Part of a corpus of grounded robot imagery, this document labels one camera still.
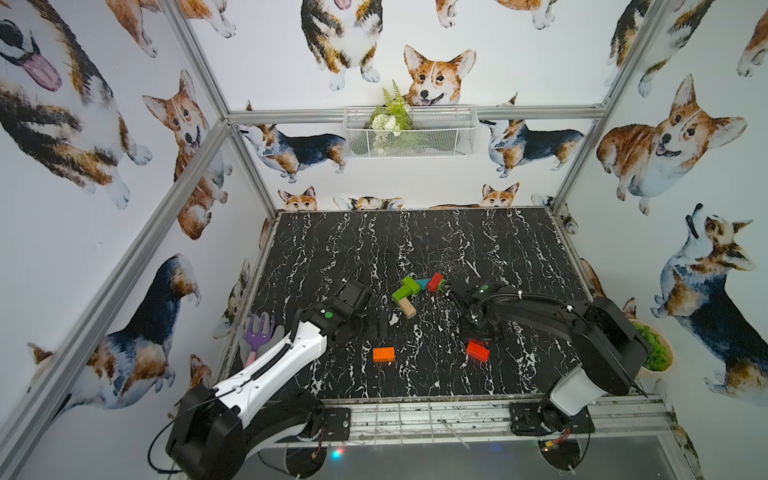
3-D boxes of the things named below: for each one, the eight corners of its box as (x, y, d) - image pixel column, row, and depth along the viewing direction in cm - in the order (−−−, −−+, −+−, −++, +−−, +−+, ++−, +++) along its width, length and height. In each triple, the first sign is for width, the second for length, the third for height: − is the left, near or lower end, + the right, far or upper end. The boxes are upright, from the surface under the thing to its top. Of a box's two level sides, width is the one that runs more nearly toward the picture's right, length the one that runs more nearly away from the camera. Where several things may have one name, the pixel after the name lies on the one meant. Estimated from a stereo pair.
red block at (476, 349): (463, 352, 87) (464, 349, 85) (468, 339, 90) (470, 336, 88) (486, 363, 85) (488, 360, 83) (490, 350, 88) (492, 346, 86)
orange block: (373, 362, 86) (372, 359, 84) (374, 349, 88) (373, 346, 86) (394, 362, 86) (394, 359, 84) (394, 349, 88) (394, 346, 86)
